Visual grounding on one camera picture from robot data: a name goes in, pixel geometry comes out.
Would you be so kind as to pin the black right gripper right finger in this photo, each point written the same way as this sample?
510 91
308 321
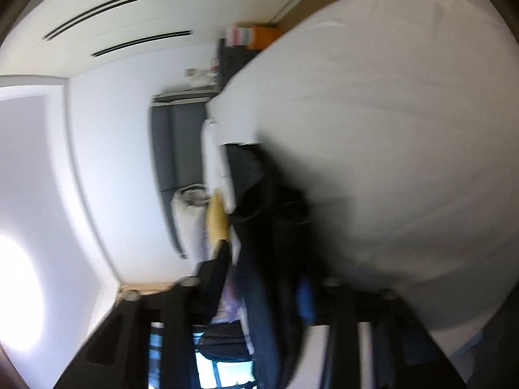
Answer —
362 339

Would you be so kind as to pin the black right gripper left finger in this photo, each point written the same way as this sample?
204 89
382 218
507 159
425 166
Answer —
148 340

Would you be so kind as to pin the dark navy pants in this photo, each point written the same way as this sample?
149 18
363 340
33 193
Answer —
278 252

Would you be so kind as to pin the white pillow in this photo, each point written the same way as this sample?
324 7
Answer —
216 172

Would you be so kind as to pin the white bed sheet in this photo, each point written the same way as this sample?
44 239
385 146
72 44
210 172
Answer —
398 121

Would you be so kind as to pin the dark nightstand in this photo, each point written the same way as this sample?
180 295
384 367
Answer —
231 60

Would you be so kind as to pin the pink striped box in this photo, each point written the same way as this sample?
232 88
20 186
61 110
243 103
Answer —
238 36

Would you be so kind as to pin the orange box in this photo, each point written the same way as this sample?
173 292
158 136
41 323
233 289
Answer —
263 36

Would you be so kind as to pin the window with dark frame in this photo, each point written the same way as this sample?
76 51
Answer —
222 375

